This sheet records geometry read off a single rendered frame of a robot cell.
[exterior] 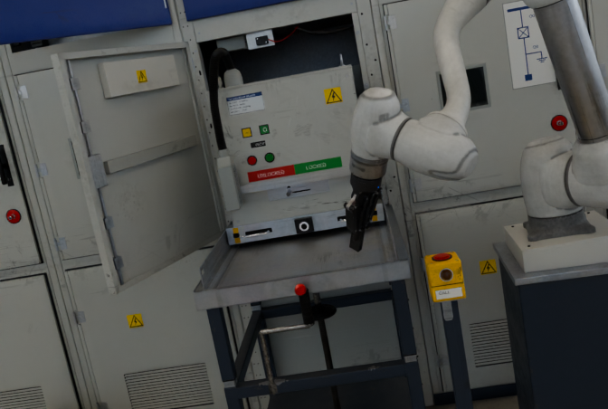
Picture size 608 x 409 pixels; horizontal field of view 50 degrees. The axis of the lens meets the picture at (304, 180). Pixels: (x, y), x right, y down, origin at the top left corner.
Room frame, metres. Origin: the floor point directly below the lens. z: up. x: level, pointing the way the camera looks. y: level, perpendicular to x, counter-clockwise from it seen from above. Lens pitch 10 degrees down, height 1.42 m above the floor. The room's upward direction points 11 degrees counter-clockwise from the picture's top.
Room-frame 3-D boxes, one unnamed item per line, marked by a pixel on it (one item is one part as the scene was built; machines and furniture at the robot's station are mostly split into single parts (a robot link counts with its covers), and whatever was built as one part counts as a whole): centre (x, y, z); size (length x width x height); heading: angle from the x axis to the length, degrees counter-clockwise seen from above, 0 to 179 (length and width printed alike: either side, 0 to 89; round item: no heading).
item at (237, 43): (2.82, -0.04, 1.18); 0.78 x 0.69 x 0.79; 175
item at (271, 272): (2.09, 0.03, 0.82); 0.68 x 0.62 x 0.06; 175
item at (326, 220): (2.17, 0.02, 0.90); 0.54 x 0.05 x 0.06; 85
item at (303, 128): (2.15, 0.02, 1.15); 0.48 x 0.01 x 0.48; 85
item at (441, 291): (1.53, -0.30, 0.85); 0.08 x 0.08 x 0.10; 85
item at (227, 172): (2.10, 0.24, 1.09); 0.08 x 0.05 x 0.17; 175
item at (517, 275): (1.83, -0.71, 0.74); 0.35 x 0.35 x 0.02; 82
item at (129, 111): (2.21, 0.50, 1.21); 0.63 x 0.07 x 0.74; 151
